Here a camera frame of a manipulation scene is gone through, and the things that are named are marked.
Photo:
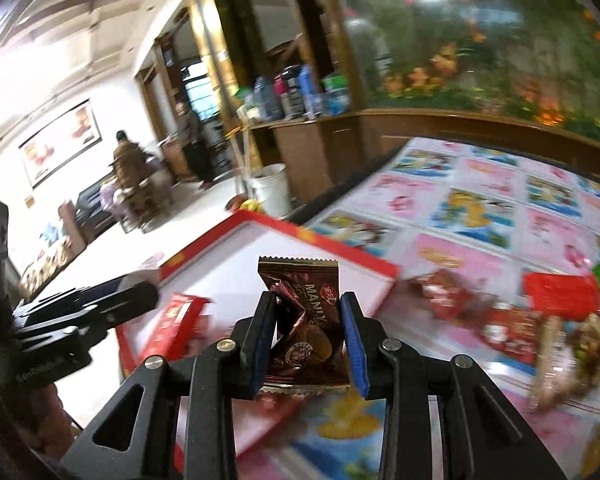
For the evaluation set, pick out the patterned plastic tablecloth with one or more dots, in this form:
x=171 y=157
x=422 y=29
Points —
x=464 y=226

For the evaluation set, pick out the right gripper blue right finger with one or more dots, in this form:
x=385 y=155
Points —
x=362 y=338

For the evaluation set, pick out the framed wall painting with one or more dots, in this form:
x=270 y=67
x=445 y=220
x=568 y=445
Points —
x=59 y=142

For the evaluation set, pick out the dark sofa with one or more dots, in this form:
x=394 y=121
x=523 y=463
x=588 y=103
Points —
x=91 y=217

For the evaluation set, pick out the brown manly snack packet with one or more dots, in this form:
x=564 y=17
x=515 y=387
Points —
x=307 y=356

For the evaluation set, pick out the red long snack packet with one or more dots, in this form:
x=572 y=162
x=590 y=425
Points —
x=572 y=297

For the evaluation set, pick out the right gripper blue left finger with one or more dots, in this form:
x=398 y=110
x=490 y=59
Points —
x=255 y=337

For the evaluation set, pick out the red floral candy packet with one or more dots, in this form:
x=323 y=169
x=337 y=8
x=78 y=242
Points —
x=446 y=294

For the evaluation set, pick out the seated person in brown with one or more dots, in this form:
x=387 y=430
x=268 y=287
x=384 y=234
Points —
x=132 y=173

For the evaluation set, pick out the gold brown snack packet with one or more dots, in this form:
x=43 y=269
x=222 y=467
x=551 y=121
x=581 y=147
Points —
x=568 y=361

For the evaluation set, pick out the white plastic bucket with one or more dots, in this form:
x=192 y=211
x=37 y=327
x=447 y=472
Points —
x=271 y=186

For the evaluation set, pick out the dark red flower candy packet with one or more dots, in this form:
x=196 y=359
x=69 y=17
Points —
x=513 y=331

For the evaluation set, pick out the standing person dark coat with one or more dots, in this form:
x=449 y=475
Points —
x=194 y=145

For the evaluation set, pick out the red white cardboard box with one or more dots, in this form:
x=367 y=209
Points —
x=222 y=266

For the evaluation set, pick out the blue water bottle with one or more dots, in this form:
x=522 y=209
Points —
x=310 y=95

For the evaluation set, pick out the glass floral display cabinet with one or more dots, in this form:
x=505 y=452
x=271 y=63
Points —
x=535 y=60

